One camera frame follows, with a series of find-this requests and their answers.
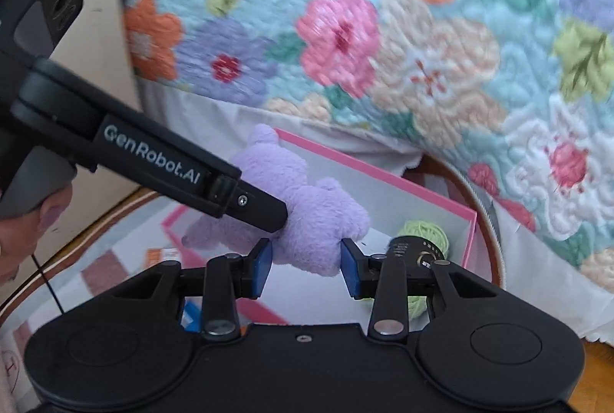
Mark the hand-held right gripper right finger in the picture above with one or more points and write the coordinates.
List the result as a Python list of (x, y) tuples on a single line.
[(349, 273)]

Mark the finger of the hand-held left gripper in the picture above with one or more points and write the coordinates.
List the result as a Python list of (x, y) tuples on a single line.
[(259, 209)]

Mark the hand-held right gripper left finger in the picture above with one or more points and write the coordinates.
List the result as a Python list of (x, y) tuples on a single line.
[(263, 268)]

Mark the purple plush toy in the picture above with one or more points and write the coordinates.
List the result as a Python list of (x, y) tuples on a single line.
[(312, 221)]

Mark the pink cardboard box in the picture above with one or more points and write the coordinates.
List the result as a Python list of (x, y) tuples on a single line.
[(383, 207)]

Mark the blue packet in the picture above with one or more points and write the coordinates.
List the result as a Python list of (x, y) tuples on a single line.
[(192, 318)]

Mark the clear box with orange label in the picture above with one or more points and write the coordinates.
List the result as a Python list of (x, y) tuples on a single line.
[(160, 256)]

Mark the person's left hand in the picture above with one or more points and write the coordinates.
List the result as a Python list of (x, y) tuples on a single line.
[(19, 245)]

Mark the green yarn ball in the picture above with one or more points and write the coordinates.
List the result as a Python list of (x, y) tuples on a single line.
[(423, 231)]

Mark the beige cardboard box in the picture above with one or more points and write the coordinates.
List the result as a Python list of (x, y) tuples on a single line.
[(103, 34)]

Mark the checkered round rug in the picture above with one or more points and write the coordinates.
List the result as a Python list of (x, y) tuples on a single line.
[(103, 271)]

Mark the floral quilt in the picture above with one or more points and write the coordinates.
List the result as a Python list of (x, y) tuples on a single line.
[(383, 34)]

